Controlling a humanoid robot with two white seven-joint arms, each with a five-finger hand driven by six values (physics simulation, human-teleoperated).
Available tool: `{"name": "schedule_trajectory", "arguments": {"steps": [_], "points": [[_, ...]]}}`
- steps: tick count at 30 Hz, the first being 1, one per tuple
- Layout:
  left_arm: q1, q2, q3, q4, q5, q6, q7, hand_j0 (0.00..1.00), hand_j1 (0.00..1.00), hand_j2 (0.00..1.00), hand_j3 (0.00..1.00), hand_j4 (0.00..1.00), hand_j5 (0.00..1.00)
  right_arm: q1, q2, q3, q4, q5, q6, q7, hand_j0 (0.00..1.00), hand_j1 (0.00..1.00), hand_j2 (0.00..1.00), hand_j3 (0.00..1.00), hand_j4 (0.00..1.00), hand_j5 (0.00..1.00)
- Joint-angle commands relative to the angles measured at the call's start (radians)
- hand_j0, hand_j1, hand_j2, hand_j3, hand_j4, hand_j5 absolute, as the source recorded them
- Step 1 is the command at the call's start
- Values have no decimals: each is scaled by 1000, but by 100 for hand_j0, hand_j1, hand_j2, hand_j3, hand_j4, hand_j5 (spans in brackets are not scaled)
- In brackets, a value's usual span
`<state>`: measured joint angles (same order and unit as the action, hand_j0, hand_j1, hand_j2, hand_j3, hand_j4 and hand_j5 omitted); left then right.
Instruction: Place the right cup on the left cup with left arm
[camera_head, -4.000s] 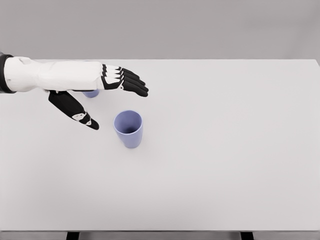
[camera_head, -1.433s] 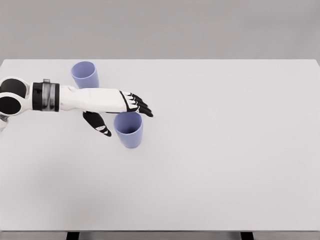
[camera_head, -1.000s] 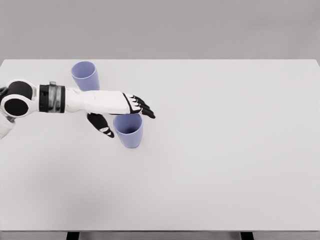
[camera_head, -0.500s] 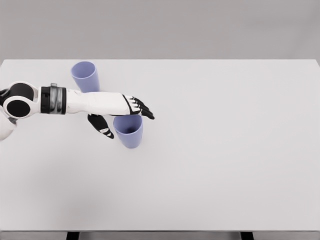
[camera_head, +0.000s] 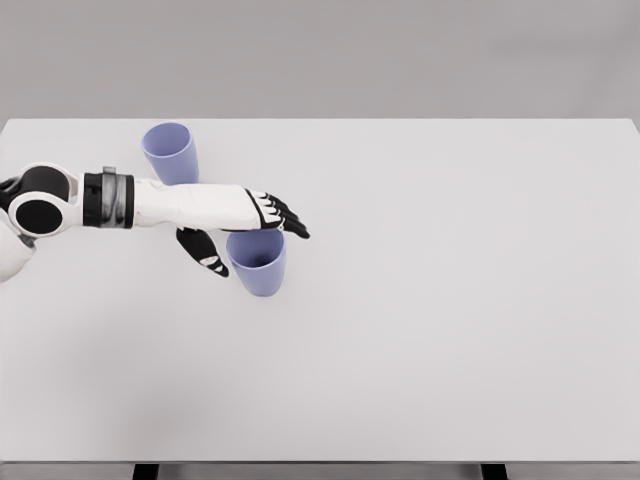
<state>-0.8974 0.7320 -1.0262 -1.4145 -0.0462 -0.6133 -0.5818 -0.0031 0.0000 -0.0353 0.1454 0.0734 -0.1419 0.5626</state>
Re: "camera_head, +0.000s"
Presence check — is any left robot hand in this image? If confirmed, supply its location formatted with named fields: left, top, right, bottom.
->
left=175, top=183, right=311, bottom=279

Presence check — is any lavender plastic cup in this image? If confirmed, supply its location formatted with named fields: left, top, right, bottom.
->
left=225, top=228, right=288, bottom=298
left=141, top=121, right=200, bottom=185

